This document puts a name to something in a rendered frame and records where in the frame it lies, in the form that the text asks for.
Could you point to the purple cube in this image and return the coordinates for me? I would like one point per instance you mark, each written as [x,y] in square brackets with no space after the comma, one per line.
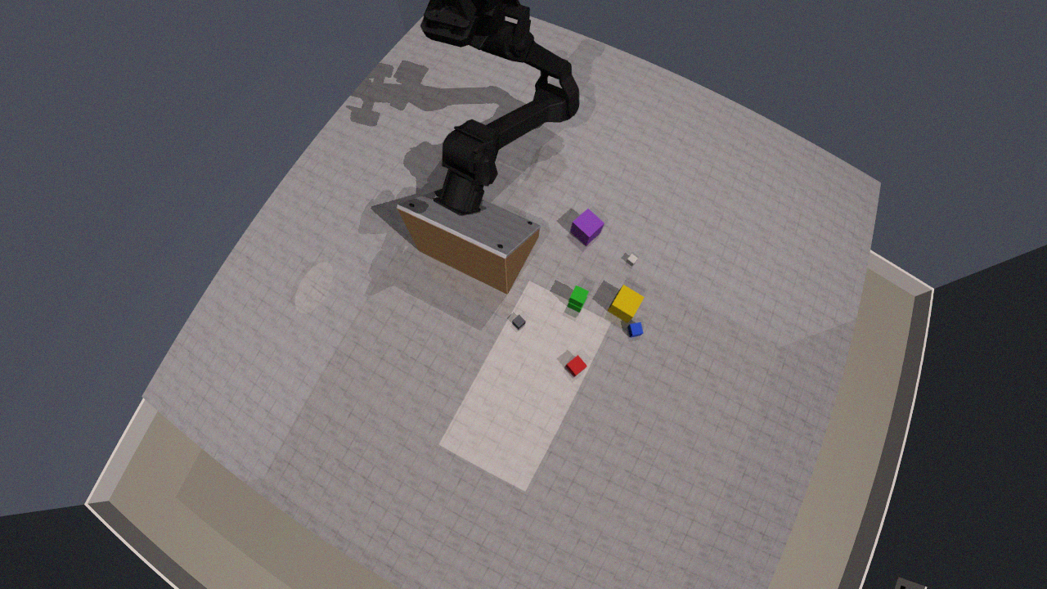
[586,227]

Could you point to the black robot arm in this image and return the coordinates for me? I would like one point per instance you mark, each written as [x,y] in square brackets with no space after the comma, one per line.
[470,151]

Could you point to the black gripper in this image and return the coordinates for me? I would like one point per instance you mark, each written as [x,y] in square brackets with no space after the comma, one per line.
[455,21]

